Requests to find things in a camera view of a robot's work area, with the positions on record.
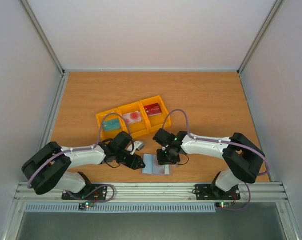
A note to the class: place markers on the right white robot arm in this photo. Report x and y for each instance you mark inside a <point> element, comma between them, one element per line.
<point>242,157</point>

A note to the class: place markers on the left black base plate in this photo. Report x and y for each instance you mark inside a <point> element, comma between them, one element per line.
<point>89,193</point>

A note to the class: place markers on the red card stack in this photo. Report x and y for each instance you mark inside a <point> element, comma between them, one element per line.
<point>153,110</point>

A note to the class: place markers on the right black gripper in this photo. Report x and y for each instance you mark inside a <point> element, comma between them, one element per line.
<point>167,157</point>

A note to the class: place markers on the aluminium front rail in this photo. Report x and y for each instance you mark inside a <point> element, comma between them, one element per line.
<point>260,192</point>

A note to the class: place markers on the teal VIP card stack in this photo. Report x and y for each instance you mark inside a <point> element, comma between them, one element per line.
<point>111,125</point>

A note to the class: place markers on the yellow three-compartment bin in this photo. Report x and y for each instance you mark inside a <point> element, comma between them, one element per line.
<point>146,126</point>

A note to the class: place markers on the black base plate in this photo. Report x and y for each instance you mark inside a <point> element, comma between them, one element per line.
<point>203,192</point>
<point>89,193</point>

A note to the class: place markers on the grey slotted cable duct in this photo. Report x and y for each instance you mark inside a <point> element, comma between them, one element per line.
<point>121,208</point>

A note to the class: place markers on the right small circuit board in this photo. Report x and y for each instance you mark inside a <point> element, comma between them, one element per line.
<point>223,205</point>

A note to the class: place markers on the pink leather card holder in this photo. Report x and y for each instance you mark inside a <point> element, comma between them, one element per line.
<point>150,161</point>

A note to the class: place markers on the left small circuit board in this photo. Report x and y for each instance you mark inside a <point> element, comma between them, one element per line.
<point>85,206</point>

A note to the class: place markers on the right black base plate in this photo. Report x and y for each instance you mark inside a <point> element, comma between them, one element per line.
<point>203,192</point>

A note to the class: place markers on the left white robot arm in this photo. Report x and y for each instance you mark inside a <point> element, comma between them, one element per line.
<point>49,168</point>

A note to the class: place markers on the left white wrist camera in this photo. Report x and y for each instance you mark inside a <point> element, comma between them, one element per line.
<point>136,146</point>

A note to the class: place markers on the pink circle card stack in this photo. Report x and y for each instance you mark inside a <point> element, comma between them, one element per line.
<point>132,117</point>

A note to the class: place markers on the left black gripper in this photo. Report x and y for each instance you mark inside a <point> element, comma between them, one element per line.
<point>134,163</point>

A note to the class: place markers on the small circuit board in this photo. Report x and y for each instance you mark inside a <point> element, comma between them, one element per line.
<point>223,205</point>
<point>85,206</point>

